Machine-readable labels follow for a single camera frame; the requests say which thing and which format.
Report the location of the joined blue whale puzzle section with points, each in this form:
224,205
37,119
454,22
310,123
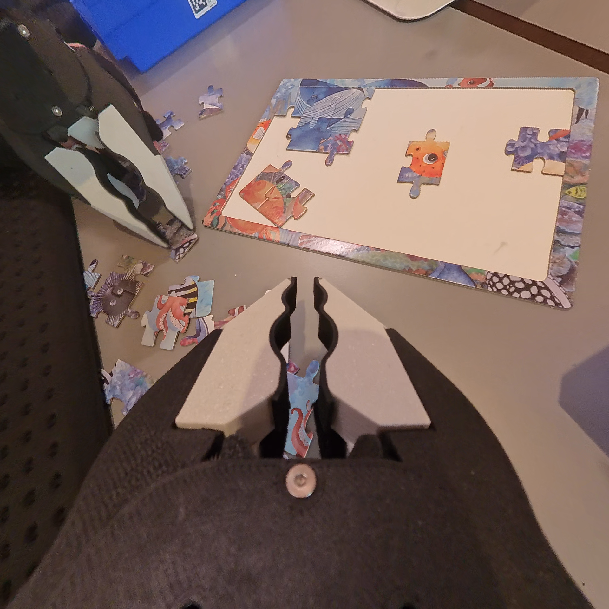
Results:
328,102

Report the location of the striped fish puzzle piece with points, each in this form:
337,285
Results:
190,292

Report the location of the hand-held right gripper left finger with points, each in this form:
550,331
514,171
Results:
228,380

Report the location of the red octopus puzzle piece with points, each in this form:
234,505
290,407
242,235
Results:
164,321

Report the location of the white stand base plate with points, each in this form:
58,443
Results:
409,7

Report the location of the orange pufferfish puzzle piece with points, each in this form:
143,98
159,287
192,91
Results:
426,161

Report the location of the orange jar puzzle piece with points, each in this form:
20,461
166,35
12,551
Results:
204,330

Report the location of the black perforated padded panel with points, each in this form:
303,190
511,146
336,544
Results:
43,380

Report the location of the dark blue puzzle piece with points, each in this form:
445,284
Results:
307,135

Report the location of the puzzle frame board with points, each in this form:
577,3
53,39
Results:
476,219

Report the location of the purple bubble puzzle piece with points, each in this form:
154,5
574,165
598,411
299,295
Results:
533,150

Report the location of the orange coral puzzle piece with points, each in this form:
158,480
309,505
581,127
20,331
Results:
261,188

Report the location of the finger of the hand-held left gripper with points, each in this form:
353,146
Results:
142,152
81,176

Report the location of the light blue tentacle puzzle piece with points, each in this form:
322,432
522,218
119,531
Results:
302,404

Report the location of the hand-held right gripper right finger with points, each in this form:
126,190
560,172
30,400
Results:
376,380

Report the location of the blue plastic bin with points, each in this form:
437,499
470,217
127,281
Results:
142,28

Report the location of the jigsaw puzzle pieces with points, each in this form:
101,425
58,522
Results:
128,385

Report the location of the grey spotted puzzle piece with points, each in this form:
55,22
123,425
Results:
183,247

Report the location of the orange claw puzzle piece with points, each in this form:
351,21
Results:
285,207

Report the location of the striped blue coral puzzle piece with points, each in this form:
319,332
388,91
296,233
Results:
340,145

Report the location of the urchin and green puzzle piece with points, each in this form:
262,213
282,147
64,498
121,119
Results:
135,271

